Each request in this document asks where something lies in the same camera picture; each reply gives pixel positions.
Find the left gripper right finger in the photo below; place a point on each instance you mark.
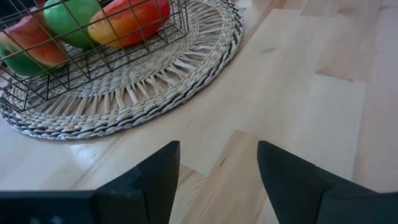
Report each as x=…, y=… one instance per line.
x=295, y=193

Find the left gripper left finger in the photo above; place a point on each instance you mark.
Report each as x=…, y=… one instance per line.
x=146, y=193

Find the red yellow mango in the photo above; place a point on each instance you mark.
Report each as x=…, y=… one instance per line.
x=133, y=21

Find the watermelon slice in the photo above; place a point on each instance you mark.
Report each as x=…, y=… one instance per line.
x=34, y=43

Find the green apple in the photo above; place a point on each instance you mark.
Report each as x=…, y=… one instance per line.
x=68, y=21

